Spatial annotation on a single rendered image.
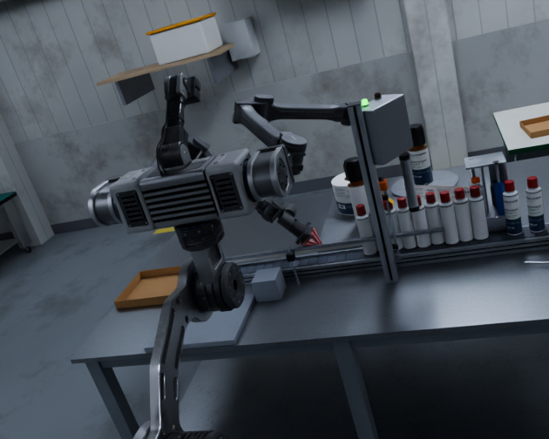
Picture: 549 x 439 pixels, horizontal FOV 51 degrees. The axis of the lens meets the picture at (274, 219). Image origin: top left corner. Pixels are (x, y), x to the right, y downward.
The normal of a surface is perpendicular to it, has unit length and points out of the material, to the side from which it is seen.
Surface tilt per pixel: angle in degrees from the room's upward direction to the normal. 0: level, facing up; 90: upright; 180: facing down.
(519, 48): 90
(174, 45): 90
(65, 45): 90
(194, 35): 90
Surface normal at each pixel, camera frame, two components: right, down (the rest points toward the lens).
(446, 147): -0.22, 0.43
